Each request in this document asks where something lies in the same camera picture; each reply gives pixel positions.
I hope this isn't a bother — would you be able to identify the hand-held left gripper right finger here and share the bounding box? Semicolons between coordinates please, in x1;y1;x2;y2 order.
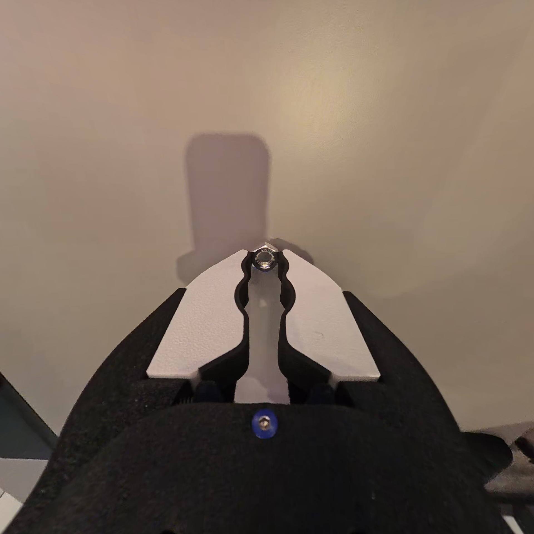
277;249;381;394

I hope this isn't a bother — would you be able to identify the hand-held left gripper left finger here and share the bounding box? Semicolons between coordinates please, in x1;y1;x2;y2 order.
147;249;252;394

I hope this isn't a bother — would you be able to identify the silver hex nut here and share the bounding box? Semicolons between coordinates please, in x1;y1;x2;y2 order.
249;239;279;273

